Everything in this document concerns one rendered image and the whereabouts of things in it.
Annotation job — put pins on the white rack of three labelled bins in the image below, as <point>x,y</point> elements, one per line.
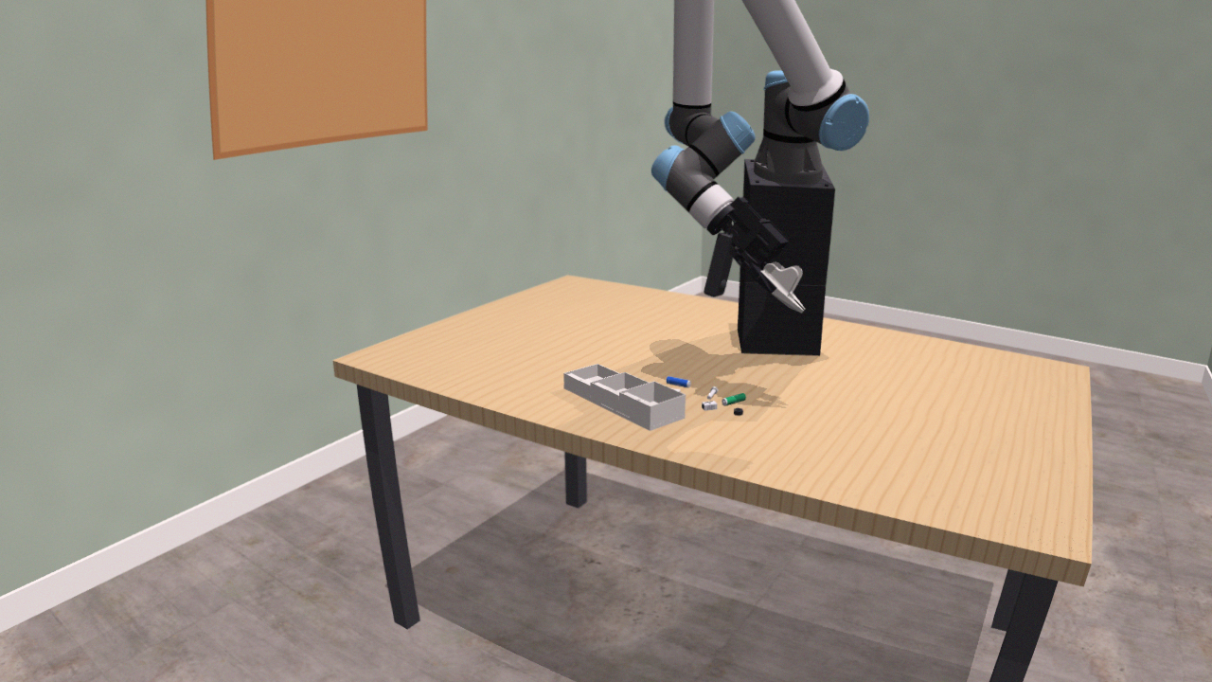
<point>649,405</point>

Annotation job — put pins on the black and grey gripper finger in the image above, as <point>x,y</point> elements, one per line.
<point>800,273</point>
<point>777,282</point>

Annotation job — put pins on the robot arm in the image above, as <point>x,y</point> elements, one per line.
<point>818,106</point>

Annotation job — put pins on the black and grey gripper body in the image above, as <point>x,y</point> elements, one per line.
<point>751,246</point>

